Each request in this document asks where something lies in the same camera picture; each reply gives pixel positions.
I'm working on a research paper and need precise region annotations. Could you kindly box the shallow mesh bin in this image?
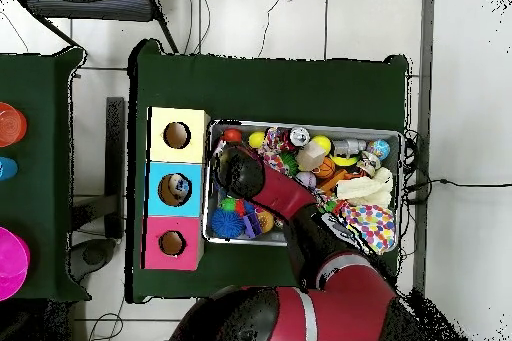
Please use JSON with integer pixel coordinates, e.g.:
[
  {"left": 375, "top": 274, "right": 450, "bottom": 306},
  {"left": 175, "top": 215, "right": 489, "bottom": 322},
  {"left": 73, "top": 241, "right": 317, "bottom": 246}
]
[{"left": 203, "top": 119, "right": 404, "bottom": 253}]

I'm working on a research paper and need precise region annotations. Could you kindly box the dark green table cloth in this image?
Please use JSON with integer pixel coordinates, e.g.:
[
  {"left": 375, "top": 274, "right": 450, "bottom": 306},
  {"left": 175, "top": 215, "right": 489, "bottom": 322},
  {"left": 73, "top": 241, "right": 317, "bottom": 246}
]
[{"left": 126, "top": 38, "right": 410, "bottom": 310}]

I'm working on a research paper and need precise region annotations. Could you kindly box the small orange basketball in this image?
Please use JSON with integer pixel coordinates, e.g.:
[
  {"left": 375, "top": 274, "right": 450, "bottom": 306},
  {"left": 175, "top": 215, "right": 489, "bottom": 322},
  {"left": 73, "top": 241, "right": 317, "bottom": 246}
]
[{"left": 313, "top": 156, "right": 337, "bottom": 180}]

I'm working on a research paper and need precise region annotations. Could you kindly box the long polka dot cloth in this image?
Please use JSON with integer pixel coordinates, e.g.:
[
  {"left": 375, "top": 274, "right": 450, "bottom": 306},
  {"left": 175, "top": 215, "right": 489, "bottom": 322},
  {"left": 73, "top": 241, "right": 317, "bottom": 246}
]
[{"left": 257, "top": 126, "right": 299, "bottom": 177}]

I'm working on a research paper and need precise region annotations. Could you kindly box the blue plastic cup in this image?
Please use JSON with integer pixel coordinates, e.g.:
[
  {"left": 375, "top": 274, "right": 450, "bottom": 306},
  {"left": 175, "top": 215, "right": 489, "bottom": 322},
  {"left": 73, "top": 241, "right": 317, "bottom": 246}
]
[{"left": 0, "top": 156, "right": 19, "bottom": 181}]

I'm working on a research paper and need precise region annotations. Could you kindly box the wide polka dot cloth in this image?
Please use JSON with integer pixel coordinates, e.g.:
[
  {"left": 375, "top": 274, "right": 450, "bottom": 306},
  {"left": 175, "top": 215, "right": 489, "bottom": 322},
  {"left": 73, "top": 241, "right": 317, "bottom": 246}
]
[{"left": 339, "top": 203, "right": 398, "bottom": 255}]

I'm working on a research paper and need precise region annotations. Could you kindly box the orange ball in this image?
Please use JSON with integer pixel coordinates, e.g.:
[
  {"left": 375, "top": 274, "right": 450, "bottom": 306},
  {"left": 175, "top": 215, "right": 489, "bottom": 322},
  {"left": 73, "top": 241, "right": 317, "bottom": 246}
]
[{"left": 222, "top": 127, "right": 244, "bottom": 144}]

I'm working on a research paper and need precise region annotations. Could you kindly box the crushed bottle with blue label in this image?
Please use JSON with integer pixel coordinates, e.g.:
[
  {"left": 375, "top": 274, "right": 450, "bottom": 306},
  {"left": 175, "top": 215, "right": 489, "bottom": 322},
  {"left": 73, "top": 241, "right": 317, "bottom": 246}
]
[{"left": 169, "top": 175, "right": 192, "bottom": 201}]

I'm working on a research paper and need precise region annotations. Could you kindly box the black power cable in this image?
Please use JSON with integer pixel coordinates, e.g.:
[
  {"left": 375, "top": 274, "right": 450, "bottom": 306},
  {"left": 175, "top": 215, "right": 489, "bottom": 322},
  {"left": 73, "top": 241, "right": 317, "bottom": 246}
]
[{"left": 403, "top": 177, "right": 512, "bottom": 198}]

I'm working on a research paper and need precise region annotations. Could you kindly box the magenta plastic bowl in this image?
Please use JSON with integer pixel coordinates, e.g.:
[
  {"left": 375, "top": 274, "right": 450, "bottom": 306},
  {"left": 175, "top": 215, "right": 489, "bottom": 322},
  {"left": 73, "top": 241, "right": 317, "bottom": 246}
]
[{"left": 0, "top": 226, "right": 31, "bottom": 302}]

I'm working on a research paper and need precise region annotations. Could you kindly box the dark office chair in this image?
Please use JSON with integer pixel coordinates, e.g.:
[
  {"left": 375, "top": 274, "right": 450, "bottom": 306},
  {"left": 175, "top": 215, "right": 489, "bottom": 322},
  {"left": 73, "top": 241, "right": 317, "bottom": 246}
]
[{"left": 23, "top": 0, "right": 179, "bottom": 54}]

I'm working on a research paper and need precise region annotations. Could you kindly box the wooden box with three holes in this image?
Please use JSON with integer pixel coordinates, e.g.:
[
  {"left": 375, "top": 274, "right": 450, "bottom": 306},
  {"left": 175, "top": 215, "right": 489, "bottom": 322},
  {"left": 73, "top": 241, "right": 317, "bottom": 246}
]
[{"left": 140, "top": 106, "right": 212, "bottom": 271}]

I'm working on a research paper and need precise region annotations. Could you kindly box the silver topped drink can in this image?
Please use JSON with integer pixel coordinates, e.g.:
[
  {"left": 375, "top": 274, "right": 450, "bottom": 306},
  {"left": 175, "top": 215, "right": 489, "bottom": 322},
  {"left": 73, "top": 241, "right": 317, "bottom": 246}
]
[{"left": 289, "top": 126, "right": 312, "bottom": 147}]

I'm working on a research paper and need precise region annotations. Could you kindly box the plain wooden block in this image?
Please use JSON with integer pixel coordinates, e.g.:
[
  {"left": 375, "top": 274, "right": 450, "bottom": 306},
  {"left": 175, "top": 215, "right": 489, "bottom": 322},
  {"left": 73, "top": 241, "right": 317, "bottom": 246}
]
[{"left": 295, "top": 142, "right": 326, "bottom": 172}]

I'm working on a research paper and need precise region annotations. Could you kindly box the yellow ball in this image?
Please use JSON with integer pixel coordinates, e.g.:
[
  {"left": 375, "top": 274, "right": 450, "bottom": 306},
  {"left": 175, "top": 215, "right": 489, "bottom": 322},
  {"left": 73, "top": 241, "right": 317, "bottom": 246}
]
[
  {"left": 247, "top": 131, "right": 267, "bottom": 150},
  {"left": 311, "top": 134, "right": 333, "bottom": 156}
]

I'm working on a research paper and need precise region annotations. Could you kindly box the green side table cloth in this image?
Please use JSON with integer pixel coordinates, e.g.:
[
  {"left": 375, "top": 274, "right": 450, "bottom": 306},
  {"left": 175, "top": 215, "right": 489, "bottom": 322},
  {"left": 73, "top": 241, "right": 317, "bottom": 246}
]
[{"left": 0, "top": 46, "right": 91, "bottom": 304}]

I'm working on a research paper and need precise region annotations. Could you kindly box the orange ribbed plastic cup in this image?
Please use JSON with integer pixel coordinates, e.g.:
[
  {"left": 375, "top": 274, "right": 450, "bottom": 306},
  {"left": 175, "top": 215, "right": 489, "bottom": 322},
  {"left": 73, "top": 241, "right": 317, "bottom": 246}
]
[{"left": 0, "top": 102, "right": 28, "bottom": 148}]

